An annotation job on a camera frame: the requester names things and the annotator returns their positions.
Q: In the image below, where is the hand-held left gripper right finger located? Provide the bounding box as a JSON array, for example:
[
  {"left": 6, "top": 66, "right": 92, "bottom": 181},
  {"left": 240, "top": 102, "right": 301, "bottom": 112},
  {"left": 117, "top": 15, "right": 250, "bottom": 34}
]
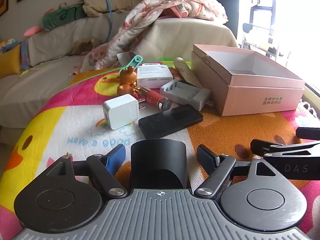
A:
[{"left": 194, "top": 145, "right": 277, "bottom": 198}]

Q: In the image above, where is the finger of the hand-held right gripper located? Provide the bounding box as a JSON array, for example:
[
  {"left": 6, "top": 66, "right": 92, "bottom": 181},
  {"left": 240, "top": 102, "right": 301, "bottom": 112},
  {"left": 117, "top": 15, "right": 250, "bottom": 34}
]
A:
[
  {"left": 251, "top": 139, "right": 320, "bottom": 160},
  {"left": 296, "top": 127, "right": 320, "bottom": 140}
]

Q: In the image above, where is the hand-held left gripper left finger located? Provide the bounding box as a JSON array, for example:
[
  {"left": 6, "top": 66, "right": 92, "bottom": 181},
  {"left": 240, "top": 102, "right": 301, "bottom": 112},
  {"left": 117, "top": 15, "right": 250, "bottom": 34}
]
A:
[{"left": 54, "top": 145, "right": 128, "bottom": 198}]

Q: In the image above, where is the black cylindrical nozzle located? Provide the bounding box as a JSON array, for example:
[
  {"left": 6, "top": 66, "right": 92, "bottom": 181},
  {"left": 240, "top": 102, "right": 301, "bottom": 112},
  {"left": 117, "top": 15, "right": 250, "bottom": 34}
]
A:
[{"left": 131, "top": 141, "right": 187, "bottom": 189}]

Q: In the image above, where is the white charger adapter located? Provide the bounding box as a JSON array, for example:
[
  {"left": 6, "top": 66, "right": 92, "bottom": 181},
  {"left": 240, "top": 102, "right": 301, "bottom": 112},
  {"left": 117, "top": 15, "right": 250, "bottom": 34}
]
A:
[{"left": 102, "top": 94, "right": 146, "bottom": 130}]

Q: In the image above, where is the pink cardboard box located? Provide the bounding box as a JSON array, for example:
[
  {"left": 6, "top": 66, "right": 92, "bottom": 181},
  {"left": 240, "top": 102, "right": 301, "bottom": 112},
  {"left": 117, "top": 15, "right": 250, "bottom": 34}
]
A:
[{"left": 191, "top": 44, "right": 306, "bottom": 117}]

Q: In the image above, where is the cream tube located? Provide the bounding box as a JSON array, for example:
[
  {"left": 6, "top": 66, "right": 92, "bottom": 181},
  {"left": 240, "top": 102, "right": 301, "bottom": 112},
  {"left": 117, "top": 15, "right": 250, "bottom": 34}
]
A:
[{"left": 174, "top": 57, "right": 203, "bottom": 88}]

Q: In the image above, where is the white cable package box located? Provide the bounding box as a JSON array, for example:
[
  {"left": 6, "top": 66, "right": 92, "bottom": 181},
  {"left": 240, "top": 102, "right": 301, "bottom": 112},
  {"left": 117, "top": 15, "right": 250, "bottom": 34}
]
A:
[{"left": 136, "top": 64, "right": 174, "bottom": 89}]

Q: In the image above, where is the black power bank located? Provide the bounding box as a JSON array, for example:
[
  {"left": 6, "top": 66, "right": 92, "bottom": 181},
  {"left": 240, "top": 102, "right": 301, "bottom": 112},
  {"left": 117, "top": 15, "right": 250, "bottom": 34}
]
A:
[{"left": 138, "top": 104, "right": 204, "bottom": 139}]

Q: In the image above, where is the colourful duck play mat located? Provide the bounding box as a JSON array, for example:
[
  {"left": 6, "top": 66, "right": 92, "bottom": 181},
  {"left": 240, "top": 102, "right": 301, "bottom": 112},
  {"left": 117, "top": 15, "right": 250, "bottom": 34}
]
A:
[{"left": 0, "top": 57, "right": 320, "bottom": 240}]

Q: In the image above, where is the grey battery charger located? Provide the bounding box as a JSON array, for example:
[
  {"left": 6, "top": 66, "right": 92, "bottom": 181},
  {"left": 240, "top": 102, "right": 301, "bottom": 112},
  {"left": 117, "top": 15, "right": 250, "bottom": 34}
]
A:
[{"left": 160, "top": 79, "right": 213, "bottom": 111}]

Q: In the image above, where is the brown bear figurine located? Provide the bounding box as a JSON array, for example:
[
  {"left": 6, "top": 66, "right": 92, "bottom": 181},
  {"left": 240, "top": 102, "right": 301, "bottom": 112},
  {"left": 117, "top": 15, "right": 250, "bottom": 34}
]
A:
[{"left": 117, "top": 66, "right": 138, "bottom": 98}]

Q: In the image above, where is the red patterned packet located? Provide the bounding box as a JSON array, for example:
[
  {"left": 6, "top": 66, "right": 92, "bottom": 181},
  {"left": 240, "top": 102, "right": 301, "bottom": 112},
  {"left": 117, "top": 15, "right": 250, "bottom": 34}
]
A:
[{"left": 171, "top": 68, "right": 187, "bottom": 82}]

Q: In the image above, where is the green plastic tag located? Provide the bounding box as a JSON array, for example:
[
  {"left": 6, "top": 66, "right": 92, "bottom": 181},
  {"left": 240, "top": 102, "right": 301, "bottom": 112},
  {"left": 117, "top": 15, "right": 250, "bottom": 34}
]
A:
[{"left": 120, "top": 55, "right": 143, "bottom": 73}]

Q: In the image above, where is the metal rack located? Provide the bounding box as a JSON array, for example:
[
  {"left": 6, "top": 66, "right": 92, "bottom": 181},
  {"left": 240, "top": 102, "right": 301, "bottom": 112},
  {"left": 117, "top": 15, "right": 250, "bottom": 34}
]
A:
[{"left": 242, "top": 4, "right": 292, "bottom": 63}]

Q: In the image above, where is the beige covered sofa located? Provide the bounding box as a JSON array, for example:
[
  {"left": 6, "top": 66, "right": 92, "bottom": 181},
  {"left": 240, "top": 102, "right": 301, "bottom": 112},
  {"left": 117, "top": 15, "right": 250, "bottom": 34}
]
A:
[{"left": 0, "top": 17, "right": 238, "bottom": 145}]

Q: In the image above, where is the pink printed blanket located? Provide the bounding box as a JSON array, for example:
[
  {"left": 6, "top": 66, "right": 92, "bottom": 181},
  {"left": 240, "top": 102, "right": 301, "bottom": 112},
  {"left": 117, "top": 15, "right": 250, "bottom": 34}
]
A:
[{"left": 70, "top": 0, "right": 228, "bottom": 75}]

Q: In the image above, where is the yellow cushion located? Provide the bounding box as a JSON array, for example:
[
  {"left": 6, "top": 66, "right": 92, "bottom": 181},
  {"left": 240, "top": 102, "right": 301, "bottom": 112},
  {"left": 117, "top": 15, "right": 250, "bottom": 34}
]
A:
[{"left": 0, "top": 42, "right": 22, "bottom": 79}]

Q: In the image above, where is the green plush toy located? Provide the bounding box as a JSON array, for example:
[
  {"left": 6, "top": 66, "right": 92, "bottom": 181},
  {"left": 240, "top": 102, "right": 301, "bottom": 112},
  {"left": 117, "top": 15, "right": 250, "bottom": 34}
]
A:
[{"left": 40, "top": 2, "right": 88, "bottom": 32}]

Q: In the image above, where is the pink plush toy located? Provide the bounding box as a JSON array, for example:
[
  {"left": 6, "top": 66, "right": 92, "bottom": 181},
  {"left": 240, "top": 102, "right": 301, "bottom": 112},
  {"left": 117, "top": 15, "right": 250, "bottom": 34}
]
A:
[{"left": 23, "top": 26, "right": 42, "bottom": 37}]

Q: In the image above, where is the colourful small toy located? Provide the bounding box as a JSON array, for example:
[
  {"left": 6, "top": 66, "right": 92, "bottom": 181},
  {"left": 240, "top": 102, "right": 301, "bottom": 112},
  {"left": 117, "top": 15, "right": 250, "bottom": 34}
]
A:
[{"left": 0, "top": 38, "right": 17, "bottom": 53}]

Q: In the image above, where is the beige pillow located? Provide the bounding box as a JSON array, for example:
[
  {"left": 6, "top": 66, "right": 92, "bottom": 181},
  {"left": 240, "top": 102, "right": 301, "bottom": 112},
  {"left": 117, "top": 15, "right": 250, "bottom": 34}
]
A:
[{"left": 83, "top": 0, "right": 146, "bottom": 18}]

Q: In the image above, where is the blue strap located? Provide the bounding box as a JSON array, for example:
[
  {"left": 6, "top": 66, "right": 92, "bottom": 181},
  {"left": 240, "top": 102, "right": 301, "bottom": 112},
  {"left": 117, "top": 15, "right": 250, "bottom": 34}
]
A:
[{"left": 98, "top": 0, "right": 113, "bottom": 43}]

